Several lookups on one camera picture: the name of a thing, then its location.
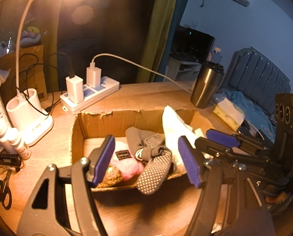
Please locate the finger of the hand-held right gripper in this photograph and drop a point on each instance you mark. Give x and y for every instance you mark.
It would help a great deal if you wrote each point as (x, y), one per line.
(222, 138)
(225, 152)

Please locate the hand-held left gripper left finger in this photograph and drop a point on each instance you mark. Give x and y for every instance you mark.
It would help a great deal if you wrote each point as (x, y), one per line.
(104, 159)

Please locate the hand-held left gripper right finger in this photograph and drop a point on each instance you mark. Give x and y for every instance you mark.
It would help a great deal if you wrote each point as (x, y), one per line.
(189, 162)

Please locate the brown knitted sock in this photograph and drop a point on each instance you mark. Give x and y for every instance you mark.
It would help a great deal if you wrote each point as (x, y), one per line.
(110, 177)

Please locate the pink fluffy sock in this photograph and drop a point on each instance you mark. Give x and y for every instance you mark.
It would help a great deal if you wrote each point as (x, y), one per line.
(131, 169)

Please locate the cardboard box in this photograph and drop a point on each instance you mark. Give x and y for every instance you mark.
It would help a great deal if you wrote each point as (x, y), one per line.
(92, 125)

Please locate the grey dotted sock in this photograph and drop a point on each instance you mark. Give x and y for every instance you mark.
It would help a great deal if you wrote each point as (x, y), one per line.
(153, 174)
(139, 136)

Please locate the white sock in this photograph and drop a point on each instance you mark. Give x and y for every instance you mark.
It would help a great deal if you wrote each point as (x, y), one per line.
(172, 125)

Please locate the person's right hand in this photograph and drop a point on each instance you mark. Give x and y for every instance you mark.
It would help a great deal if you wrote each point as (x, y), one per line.
(280, 198)

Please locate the tissue box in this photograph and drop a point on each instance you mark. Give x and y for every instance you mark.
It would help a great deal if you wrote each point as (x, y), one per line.
(228, 113)

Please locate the black power bank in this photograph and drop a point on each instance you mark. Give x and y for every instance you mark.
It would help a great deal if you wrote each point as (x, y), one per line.
(247, 126)

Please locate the light blue blanket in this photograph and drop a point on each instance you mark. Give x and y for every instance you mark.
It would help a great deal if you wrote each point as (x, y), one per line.
(259, 118)

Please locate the steel tumbler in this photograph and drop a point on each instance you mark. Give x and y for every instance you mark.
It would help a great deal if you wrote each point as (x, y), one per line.
(206, 86)

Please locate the grey padded headboard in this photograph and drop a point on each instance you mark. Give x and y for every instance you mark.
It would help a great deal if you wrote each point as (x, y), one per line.
(259, 78)

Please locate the white power strip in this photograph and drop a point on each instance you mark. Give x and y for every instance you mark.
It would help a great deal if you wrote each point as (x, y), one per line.
(99, 91)

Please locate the clear water bottle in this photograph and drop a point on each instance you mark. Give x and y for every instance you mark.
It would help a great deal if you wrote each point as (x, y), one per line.
(215, 54)

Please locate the small white bottle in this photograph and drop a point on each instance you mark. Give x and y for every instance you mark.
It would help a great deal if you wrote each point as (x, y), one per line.
(1, 130)
(18, 143)

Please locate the white desk lamp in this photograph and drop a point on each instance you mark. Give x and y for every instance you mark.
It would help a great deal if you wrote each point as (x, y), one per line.
(26, 118)

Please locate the black tube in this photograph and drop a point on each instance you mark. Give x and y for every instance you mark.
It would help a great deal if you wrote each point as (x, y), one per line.
(7, 159)

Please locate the black television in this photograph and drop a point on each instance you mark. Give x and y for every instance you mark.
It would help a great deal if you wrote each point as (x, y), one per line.
(193, 44)

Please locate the black scissors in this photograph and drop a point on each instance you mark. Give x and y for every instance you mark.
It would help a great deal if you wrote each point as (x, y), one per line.
(4, 191)

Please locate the brown paper bag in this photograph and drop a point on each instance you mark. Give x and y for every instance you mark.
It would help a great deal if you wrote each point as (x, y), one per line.
(33, 66)

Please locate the yellow curtain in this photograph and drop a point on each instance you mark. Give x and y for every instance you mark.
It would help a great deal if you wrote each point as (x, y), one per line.
(158, 29)

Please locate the teal curtain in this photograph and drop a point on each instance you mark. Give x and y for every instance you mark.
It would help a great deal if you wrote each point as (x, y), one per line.
(184, 2)

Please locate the purple plush toy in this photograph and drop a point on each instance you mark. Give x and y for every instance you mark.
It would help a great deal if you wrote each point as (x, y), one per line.
(31, 35)

